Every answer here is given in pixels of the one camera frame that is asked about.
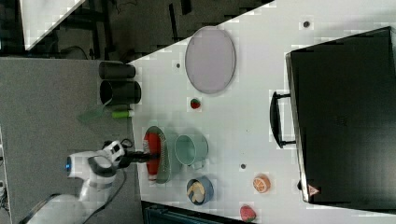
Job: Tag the orange slice toy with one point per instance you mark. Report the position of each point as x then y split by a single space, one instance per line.
261 183

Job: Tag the blue bowl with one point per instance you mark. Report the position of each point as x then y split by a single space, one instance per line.
209 190

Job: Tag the green oval strainer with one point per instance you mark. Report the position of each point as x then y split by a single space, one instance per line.
169 165

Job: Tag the red ketchup bottle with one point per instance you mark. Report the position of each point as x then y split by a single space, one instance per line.
152 145

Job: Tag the black cylindrical holder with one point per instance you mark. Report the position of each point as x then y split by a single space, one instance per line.
120 92
109 70

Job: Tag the green slotted spatula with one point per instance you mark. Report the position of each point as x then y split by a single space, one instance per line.
94 113

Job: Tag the grey round plate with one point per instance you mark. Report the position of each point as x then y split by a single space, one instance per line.
210 60

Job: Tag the teal green mug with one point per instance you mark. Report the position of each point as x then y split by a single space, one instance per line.
191 150

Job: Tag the lime green utensil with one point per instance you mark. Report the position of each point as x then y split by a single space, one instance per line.
122 114

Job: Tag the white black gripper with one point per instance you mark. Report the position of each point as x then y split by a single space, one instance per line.
116 153

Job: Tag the pink strawberry toy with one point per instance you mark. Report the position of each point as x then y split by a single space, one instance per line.
247 214

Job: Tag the red strawberry toy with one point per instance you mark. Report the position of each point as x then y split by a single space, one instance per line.
195 103

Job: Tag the peeled banana toy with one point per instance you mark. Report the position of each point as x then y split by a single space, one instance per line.
197 192

